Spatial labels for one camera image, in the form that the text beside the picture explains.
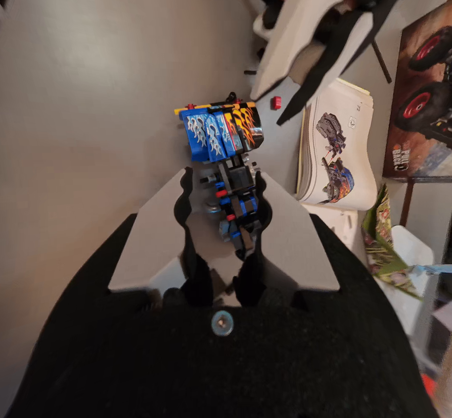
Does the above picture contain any partly built lego truck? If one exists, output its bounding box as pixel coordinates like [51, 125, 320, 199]
[174, 92, 265, 263]

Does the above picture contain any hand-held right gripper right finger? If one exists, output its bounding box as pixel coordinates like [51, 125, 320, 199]
[233, 170, 340, 307]

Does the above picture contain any long black rod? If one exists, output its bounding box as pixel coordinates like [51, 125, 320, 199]
[371, 40, 393, 84]

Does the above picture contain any green printed leaflet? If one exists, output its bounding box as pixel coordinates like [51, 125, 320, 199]
[361, 183, 424, 299]

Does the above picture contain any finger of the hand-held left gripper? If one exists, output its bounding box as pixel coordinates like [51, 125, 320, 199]
[250, 0, 359, 102]
[276, 0, 420, 126]

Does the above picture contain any white plastic container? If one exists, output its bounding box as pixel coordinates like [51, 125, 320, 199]
[390, 225, 436, 270]

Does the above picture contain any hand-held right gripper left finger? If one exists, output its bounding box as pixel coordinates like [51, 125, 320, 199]
[108, 167, 214, 307]

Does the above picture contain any open instruction booklet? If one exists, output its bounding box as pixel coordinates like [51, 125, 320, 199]
[296, 77, 378, 213]

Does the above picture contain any lego set cardboard box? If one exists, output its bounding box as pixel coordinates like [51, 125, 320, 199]
[382, 0, 452, 179]

